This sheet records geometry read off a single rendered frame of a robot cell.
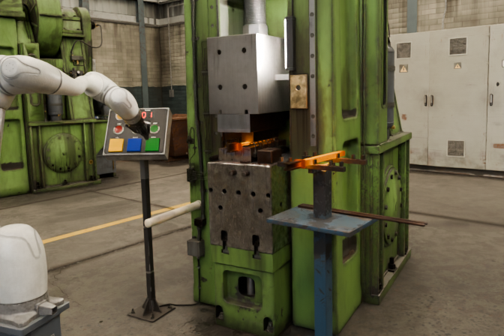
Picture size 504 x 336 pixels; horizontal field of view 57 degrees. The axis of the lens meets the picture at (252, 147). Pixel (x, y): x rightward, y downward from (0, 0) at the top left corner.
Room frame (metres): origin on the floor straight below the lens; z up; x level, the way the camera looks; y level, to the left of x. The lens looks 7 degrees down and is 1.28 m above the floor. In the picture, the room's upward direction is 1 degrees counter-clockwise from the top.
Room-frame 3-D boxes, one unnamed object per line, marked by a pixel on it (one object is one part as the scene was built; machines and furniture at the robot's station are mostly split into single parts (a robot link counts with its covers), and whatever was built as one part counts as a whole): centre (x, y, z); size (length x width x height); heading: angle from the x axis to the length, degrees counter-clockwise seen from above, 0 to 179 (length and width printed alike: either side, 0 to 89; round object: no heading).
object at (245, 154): (2.61, -0.01, 0.96); 0.42 x 0.20 x 0.09; 150
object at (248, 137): (2.63, -0.05, 1.04); 0.30 x 0.07 x 0.06; 150
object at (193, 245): (2.71, 0.35, 0.36); 0.09 x 0.07 x 0.12; 60
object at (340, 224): (2.01, -0.30, 0.71); 0.40 x 0.30 x 0.02; 53
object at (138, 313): (2.64, 0.62, 0.05); 0.22 x 0.22 x 0.09; 60
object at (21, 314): (1.42, 0.73, 0.63); 0.22 x 0.18 x 0.06; 70
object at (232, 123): (2.61, -0.01, 1.12); 0.42 x 0.20 x 0.10; 150
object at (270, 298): (2.59, -0.06, 0.23); 0.55 x 0.37 x 0.47; 150
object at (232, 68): (2.59, -0.05, 1.36); 0.42 x 0.39 x 0.40; 150
